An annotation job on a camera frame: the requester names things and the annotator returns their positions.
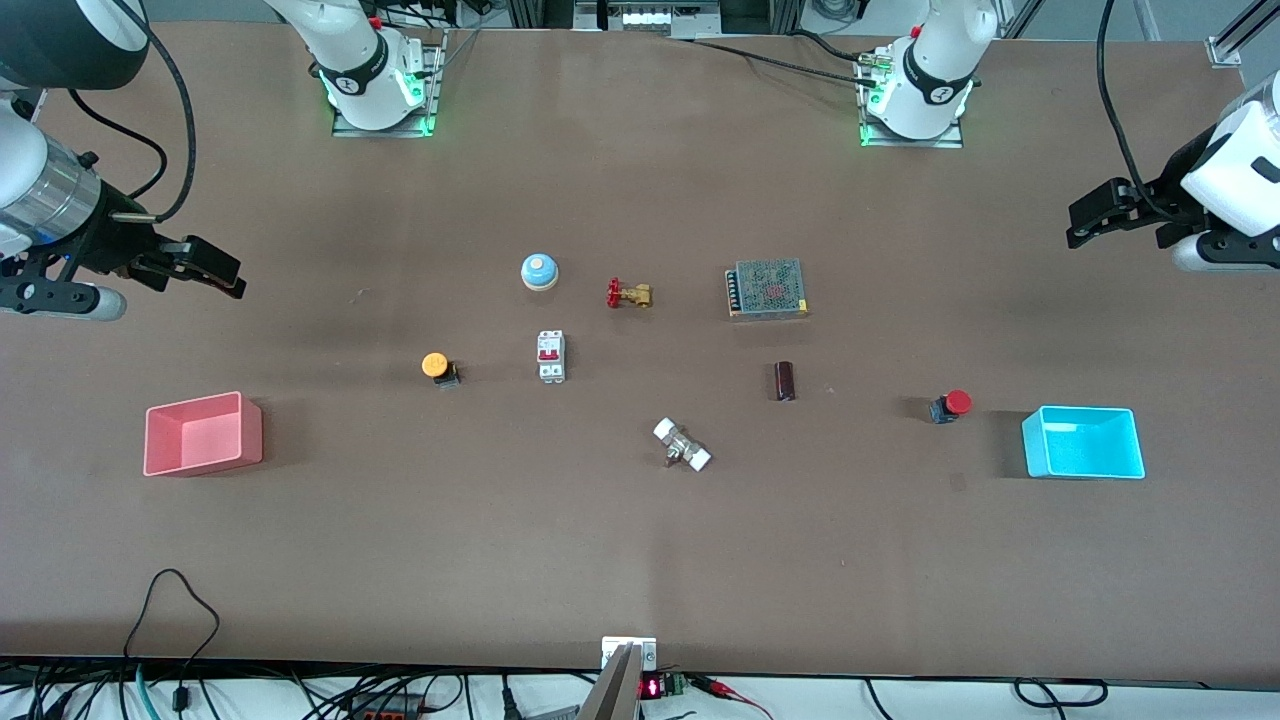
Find pink plastic bin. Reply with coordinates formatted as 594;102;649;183
143;391;264;478

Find blue plastic bin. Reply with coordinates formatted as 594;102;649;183
1021;405;1147;481

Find metal mesh power supply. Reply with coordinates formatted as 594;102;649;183
726;258;810;321

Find silver valve white caps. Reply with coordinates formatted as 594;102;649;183
652;417;713;473

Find white control box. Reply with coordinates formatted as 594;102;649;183
574;0;723;39

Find grey metal bar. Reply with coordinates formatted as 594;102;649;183
577;643;643;720

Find red alligator clip lead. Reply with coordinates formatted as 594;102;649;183
698;676;773;720

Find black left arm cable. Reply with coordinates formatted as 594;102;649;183
1096;0;1179;217

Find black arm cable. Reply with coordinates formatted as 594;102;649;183
68;15;198;223
1096;0;1179;217

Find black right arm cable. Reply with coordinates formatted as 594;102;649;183
68;15;198;223

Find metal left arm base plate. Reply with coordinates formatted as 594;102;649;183
856;50;967;150

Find aluminium frame profile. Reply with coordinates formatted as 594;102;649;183
998;0;1043;41

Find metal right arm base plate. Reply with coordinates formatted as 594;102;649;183
330;28;448;139

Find black table cable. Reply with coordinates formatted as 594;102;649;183
788;28;873;67
688;38;867;87

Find black looped cable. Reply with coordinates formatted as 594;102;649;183
122;569;221;691

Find black coiled cable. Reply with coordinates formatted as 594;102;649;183
1013;678;1110;710

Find white mounting bracket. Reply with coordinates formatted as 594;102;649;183
601;636;659;671

